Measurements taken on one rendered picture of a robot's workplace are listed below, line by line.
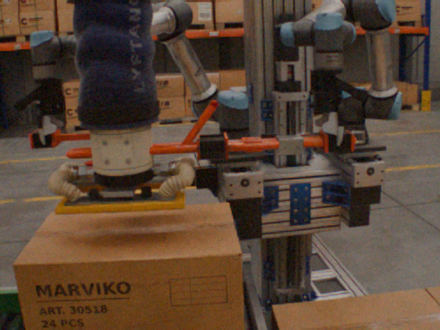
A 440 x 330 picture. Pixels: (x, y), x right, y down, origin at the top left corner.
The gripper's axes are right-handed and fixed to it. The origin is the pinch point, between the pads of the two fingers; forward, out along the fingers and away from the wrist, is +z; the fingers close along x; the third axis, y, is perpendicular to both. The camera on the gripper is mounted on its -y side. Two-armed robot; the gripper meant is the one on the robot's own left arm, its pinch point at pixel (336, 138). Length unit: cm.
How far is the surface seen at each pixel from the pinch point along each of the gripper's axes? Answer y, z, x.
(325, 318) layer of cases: -1, 65, -9
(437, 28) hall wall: -484, -48, -906
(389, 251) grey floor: -87, 118, -166
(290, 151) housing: 14.0, 2.0, 3.7
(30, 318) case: 87, 41, 21
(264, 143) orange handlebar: 21.0, -0.4, 3.5
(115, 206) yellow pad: 61, 12, 16
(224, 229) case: 32.9, 24.4, 2.7
